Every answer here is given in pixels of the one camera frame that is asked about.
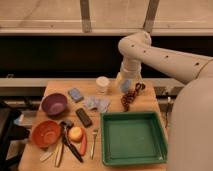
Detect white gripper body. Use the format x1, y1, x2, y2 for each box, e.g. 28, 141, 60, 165
115, 73, 142, 93

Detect red bowl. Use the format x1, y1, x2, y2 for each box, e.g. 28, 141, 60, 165
32, 120, 61, 148

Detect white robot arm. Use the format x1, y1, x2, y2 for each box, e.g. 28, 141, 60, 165
118, 31, 213, 171

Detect purple bowl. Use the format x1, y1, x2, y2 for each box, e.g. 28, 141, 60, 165
41, 93, 67, 116

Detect white cup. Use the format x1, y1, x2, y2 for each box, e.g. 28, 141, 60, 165
96, 76, 110, 94

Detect blue sponge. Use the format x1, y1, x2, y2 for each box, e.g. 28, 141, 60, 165
68, 88, 84, 103

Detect black remote bar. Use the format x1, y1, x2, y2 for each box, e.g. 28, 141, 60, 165
76, 108, 92, 127

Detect green plastic tray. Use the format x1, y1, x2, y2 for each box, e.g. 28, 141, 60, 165
100, 112, 167, 166

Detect silver fork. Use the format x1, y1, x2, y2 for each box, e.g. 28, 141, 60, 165
90, 128, 98, 159

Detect yellow red apple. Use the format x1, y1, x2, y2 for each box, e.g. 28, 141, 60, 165
68, 127, 83, 142

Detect orange carrot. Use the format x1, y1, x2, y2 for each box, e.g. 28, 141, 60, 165
79, 130, 87, 156

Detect white plastic spoon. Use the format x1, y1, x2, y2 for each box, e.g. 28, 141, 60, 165
39, 148, 56, 162

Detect black chair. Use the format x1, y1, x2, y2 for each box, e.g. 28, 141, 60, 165
0, 100, 30, 171

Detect brown bead chain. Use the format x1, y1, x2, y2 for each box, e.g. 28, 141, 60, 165
120, 82, 146, 112

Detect cream handled knife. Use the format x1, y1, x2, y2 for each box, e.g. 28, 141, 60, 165
54, 142, 63, 167

